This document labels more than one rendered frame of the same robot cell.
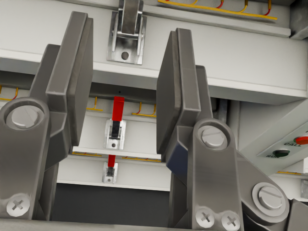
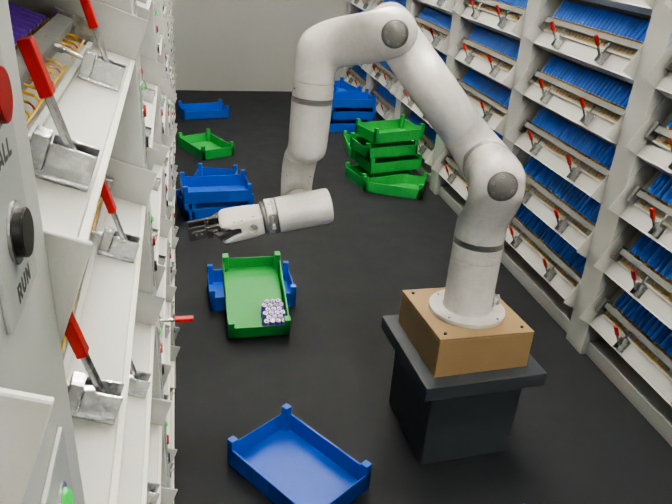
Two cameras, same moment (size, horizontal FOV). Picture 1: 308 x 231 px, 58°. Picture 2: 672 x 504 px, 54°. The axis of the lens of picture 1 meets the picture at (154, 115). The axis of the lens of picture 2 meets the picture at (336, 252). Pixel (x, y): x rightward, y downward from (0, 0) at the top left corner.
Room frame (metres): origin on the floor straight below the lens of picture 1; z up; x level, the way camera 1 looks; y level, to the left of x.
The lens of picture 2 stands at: (-0.32, 1.36, 1.23)
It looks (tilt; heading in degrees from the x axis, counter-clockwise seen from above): 27 degrees down; 272
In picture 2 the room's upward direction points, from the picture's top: 4 degrees clockwise
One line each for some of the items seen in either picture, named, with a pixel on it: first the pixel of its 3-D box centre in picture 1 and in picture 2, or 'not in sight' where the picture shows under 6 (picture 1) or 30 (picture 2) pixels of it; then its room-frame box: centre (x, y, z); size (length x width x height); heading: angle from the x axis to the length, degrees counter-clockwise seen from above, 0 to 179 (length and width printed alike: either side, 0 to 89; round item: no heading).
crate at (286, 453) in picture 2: not in sight; (297, 463); (-0.22, 0.16, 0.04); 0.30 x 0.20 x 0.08; 141
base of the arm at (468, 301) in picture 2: not in sight; (472, 276); (-0.60, -0.07, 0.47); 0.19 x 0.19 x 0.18
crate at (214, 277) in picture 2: not in sight; (250, 284); (0.06, -0.68, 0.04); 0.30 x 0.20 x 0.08; 16
